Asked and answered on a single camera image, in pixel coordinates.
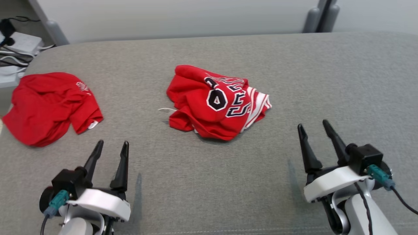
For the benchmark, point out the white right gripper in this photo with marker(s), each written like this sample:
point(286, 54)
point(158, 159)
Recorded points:
point(329, 182)

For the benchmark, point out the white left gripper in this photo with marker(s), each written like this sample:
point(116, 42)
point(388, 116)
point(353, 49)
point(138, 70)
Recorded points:
point(104, 202)

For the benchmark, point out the red white basketball shorts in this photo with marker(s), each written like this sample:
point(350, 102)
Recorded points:
point(202, 111)

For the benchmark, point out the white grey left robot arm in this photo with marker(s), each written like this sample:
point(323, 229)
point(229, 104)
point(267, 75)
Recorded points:
point(76, 227)

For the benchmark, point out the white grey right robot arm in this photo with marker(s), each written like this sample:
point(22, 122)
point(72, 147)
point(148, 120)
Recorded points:
point(369, 215)

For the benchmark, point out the red t-shirt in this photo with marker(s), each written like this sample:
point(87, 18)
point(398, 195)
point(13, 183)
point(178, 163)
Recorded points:
point(42, 107)

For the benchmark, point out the grey fabric sofa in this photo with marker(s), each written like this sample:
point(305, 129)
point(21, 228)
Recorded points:
point(209, 182)

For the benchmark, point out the white power strip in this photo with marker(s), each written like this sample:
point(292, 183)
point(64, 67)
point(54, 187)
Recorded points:
point(24, 42)

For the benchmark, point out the black power adapter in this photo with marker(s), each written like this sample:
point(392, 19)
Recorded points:
point(7, 29)

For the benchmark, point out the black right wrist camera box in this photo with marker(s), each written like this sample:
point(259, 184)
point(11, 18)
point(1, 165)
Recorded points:
point(367, 156)

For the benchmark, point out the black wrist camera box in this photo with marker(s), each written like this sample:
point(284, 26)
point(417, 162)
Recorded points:
point(367, 156)
point(67, 181)

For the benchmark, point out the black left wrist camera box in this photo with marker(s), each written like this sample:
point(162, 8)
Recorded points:
point(67, 181)

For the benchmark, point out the grey partition post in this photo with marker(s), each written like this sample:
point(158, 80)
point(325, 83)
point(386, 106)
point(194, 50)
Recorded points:
point(321, 19)

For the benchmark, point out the grey slanted frame post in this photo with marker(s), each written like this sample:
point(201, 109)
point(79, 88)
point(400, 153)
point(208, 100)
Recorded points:
point(55, 32)

